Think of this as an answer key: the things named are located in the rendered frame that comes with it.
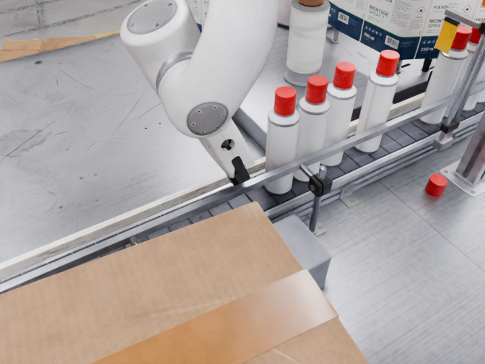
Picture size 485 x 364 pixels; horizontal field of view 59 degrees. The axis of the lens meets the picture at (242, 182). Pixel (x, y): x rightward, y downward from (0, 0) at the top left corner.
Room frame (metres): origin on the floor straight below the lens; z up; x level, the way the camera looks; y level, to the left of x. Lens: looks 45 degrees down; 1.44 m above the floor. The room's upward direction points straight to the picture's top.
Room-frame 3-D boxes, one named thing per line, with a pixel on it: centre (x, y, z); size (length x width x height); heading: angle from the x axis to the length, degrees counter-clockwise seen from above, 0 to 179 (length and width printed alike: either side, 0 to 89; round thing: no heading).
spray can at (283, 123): (0.56, -0.07, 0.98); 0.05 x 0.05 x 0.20
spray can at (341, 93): (0.63, -0.17, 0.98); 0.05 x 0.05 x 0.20
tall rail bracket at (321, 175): (0.50, -0.11, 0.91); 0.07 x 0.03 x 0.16; 31
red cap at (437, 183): (0.59, -0.38, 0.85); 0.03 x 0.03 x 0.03
